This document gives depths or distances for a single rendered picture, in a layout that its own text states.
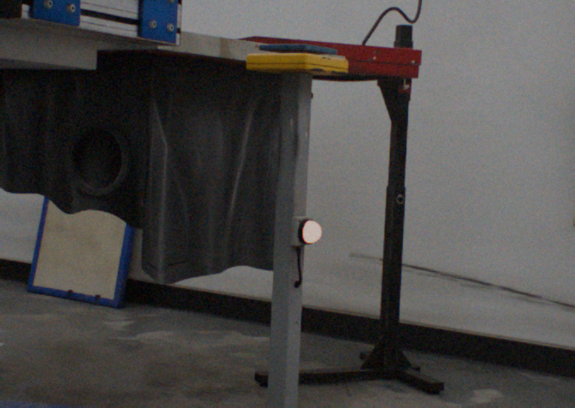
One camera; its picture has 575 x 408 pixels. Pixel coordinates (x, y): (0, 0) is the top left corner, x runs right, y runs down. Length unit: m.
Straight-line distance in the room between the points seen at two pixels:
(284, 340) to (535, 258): 2.19
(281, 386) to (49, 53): 0.73
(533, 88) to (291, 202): 2.22
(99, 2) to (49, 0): 0.12
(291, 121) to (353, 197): 2.48
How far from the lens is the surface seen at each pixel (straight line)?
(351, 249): 4.34
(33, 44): 1.53
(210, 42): 1.97
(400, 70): 3.41
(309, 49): 1.83
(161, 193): 2.02
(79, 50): 1.60
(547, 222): 3.95
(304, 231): 1.85
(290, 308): 1.88
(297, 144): 1.85
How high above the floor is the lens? 0.81
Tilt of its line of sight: 3 degrees down
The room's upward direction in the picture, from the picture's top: 3 degrees clockwise
